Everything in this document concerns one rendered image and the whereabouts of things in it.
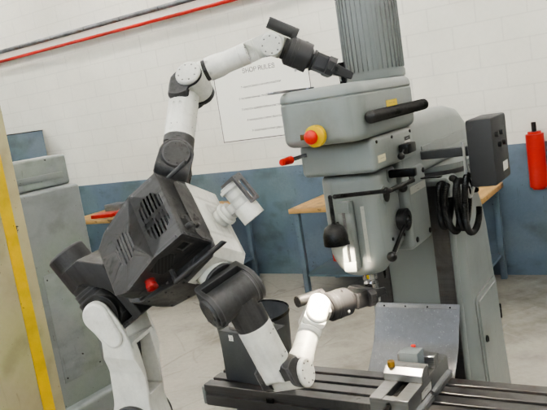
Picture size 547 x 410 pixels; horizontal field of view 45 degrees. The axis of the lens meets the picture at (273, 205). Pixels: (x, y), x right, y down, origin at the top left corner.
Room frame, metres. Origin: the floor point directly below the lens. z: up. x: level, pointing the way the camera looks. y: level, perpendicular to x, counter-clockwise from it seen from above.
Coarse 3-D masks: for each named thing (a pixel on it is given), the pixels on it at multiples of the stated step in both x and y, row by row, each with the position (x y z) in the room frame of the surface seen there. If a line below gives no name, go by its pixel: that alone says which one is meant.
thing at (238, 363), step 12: (276, 324) 2.24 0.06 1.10; (228, 336) 2.24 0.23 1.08; (228, 348) 2.25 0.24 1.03; (240, 348) 2.21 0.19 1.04; (288, 348) 2.22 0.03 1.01; (228, 360) 2.26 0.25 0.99; (240, 360) 2.22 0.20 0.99; (228, 372) 2.26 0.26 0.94; (240, 372) 2.22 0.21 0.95; (252, 372) 2.18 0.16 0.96
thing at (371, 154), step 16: (400, 128) 2.06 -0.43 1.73; (336, 144) 1.90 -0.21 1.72; (352, 144) 1.87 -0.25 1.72; (368, 144) 1.84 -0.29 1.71; (384, 144) 1.91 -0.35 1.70; (400, 144) 2.02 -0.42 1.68; (304, 160) 1.95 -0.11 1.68; (320, 160) 1.93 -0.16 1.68; (336, 160) 1.90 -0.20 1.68; (352, 160) 1.87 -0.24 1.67; (368, 160) 1.84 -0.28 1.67; (384, 160) 1.89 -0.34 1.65; (400, 160) 2.02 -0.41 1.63; (320, 176) 1.94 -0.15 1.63
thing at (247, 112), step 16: (256, 64) 7.11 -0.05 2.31; (272, 64) 7.01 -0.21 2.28; (224, 80) 7.35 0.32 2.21; (240, 80) 7.23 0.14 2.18; (256, 80) 7.12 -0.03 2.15; (272, 80) 7.02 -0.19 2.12; (288, 80) 6.92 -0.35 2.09; (304, 80) 6.82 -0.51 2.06; (224, 96) 7.36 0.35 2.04; (240, 96) 7.25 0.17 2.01; (256, 96) 7.14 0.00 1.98; (272, 96) 7.04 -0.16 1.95; (224, 112) 7.38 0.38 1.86; (240, 112) 7.27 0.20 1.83; (256, 112) 7.16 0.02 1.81; (272, 112) 7.05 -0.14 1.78; (224, 128) 7.40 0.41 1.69; (240, 128) 7.29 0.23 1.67; (256, 128) 7.17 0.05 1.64; (272, 128) 7.07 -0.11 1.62
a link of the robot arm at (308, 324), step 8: (312, 296) 1.85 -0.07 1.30; (320, 296) 1.86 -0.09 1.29; (312, 304) 1.83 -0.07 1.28; (320, 304) 1.83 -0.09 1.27; (328, 304) 1.84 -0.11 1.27; (304, 312) 1.81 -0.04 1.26; (312, 312) 1.80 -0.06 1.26; (320, 312) 1.81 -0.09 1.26; (328, 312) 1.82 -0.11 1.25; (304, 320) 1.79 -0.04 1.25; (312, 320) 1.79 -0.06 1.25; (320, 320) 1.79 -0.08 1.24; (304, 328) 1.78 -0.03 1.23; (312, 328) 1.78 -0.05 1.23; (320, 328) 1.78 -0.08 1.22; (320, 336) 1.79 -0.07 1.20
